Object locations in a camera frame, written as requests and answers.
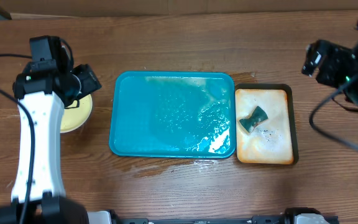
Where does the teal plastic tray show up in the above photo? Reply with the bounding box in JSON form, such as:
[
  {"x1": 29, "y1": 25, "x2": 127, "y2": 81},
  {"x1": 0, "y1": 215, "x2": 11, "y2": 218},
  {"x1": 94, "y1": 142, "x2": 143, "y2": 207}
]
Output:
[{"x1": 109, "y1": 71, "x2": 236, "y2": 159}]

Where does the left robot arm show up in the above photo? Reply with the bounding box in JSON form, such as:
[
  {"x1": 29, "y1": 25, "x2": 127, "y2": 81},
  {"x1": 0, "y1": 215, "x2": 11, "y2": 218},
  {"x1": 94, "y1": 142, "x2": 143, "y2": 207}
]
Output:
[{"x1": 0, "y1": 63, "x2": 112, "y2": 223}]

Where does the green yellow sponge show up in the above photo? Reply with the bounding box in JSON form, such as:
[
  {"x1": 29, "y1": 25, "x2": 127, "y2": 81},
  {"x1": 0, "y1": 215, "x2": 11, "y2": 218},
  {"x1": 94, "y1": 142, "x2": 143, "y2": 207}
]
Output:
[{"x1": 239, "y1": 106, "x2": 269, "y2": 134}]

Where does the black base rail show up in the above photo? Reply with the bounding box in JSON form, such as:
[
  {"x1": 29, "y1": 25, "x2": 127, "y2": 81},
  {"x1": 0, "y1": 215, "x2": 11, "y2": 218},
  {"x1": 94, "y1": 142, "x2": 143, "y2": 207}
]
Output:
[{"x1": 88, "y1": 207, "x2": 340, "y2": 224}]

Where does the black tray with soapy water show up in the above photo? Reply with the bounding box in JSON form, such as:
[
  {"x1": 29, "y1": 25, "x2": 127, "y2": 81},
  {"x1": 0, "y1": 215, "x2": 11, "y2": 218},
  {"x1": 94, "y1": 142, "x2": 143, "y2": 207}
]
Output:
[{"x1": 234, "y1": 83, "x2": 299, "y2": 165}]

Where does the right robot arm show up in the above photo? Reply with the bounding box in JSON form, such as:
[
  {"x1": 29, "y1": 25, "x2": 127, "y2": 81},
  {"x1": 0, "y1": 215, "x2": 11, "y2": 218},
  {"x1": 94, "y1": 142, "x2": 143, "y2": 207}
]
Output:
[{"x1": 301, "y1": 21, "x2": 358, "y2": 113}]

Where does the yellow plate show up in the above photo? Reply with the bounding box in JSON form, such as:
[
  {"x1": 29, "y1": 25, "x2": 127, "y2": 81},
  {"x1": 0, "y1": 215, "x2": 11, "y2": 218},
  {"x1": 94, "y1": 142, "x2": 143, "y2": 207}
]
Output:
[{"x1": 60, "y1": 95, "x2": 93, "y2": 133}]

